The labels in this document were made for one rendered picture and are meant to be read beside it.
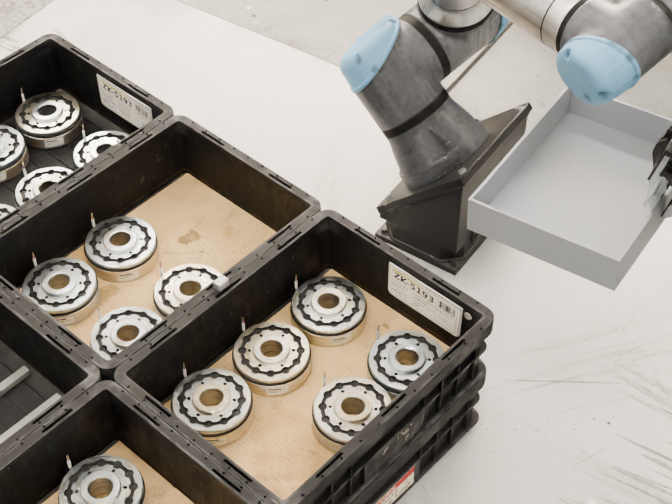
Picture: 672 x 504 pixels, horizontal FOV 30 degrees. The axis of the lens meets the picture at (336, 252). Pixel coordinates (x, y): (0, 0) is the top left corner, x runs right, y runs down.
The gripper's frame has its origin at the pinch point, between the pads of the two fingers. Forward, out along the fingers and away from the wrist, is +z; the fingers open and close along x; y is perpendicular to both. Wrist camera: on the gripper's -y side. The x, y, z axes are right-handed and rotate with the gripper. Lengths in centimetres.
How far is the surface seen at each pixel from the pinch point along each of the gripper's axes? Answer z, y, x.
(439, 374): 18.8, 26.2, -12.4
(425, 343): 26.4, 17.8, -16.5
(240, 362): 31, 33, -35
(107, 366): 27, 46, -47
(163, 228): 40, 15, -59
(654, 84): 114, -158, -12
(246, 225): 37, 9, -49
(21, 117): 45, 9, -91
